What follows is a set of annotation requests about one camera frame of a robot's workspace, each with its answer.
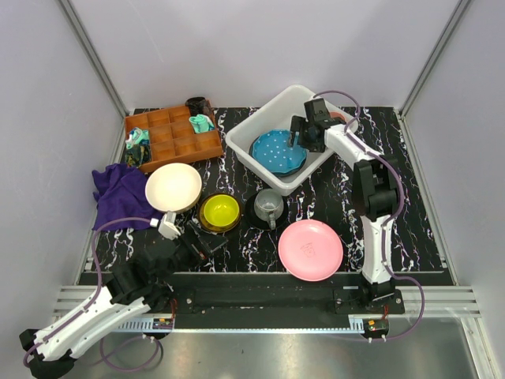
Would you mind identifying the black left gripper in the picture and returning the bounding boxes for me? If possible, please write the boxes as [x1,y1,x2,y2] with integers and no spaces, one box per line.
[151,221,227,284]

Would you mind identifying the translucent white plastic bin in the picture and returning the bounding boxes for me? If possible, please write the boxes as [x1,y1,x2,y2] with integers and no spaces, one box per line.
[226,84,364,196]

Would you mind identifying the blue dotted scalloped plate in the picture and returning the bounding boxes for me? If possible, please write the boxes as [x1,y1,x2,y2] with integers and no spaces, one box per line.
[249,129,309,174]

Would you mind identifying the yellow plastic bowl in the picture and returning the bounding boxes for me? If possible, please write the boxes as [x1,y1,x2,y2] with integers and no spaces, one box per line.
[204,194,240,227]

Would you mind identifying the teal ceramic floral plate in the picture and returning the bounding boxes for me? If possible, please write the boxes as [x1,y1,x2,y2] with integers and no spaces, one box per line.
[248,136,309,177]

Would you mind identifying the pink plastic cup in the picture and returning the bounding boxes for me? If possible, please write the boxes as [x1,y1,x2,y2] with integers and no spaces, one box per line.
[330,112,346,122]

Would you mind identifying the cream white bowl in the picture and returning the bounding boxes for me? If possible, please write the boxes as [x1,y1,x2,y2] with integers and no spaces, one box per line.
[145,163,203,213]

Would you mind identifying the pink plastic plate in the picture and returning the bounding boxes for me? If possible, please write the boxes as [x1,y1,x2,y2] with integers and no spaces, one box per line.
[278,220,344,282]

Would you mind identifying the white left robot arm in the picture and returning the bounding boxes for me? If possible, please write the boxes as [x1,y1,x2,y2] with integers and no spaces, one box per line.
[20,221,227,378]

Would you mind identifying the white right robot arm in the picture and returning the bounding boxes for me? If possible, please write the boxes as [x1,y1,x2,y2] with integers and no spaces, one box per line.
[287,96,405,313]

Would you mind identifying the amber transparent plate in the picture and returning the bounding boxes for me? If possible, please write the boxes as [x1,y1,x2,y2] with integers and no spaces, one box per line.
[198,193,241,232]

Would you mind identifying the black saucer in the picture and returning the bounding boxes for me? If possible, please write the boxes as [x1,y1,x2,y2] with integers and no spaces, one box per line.
[244,193,289,231]

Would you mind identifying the grey ceramic mug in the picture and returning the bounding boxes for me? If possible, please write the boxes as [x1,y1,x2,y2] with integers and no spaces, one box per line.
[253,189,288,230]

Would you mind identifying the mint green rolled cloth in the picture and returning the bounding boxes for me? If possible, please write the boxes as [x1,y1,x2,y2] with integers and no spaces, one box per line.
[189,114,215,133]

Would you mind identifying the dark brown cup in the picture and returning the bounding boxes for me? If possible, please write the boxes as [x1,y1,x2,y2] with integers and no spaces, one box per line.
[185,96,212,117]

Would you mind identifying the purple cloth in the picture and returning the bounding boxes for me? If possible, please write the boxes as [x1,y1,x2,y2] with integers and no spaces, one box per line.
[92,163,163,231]

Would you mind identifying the orange wooden divided tray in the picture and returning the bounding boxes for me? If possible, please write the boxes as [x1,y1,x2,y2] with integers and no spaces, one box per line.
[124,105,223,174]

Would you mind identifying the dark green patterned cloth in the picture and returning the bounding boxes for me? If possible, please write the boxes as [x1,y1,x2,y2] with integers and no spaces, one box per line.
[123,145,152,167]

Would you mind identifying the teal white patterned cloth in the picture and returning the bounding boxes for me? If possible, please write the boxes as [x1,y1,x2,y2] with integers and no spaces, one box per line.
[125,127,150,149]

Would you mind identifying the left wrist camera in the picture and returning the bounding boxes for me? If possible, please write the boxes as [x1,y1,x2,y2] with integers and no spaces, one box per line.
[150,212,181,240]

